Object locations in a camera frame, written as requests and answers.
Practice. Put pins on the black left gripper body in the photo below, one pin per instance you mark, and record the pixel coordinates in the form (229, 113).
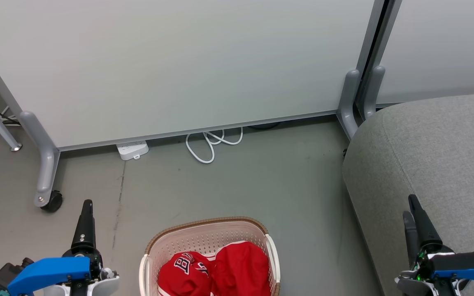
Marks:
(95, 263)

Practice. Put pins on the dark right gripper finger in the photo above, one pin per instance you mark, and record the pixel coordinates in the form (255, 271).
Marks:
(410, 238)
(425, 230)

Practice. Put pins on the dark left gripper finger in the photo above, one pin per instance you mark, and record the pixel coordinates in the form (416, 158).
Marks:
(85, 226)

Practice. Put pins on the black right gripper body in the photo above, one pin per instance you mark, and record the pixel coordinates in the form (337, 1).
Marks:
(459, 257)

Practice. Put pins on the red jersey with lettering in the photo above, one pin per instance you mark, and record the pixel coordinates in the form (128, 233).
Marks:
(183, 275)

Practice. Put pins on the red garment with white panels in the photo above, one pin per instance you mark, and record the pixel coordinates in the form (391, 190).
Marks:
(243, 267)

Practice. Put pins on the grey fabric sofa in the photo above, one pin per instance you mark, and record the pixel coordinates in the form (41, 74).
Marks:
(434, 156)

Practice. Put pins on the black caster wheel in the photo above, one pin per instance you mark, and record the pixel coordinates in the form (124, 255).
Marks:
(54, 201)

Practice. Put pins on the grey partition foot with caster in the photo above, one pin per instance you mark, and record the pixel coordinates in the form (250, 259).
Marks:
(44, 160)

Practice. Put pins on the white power strip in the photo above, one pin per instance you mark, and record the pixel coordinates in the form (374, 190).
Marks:
(132, 149)

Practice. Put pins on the cream perforated laundry basket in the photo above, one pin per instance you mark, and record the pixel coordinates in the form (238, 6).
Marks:
(208, 236)

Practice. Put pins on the large white partition panel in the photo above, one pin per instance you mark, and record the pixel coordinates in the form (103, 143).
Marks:
(171, 61)

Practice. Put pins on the narrow white partition panel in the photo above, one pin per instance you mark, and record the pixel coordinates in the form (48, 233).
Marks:
(447, 45)

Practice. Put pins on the blue right camera mount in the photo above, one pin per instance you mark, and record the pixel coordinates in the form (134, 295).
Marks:
(467, 269)

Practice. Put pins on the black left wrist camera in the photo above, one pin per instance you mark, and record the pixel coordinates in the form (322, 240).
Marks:
(6, 275)

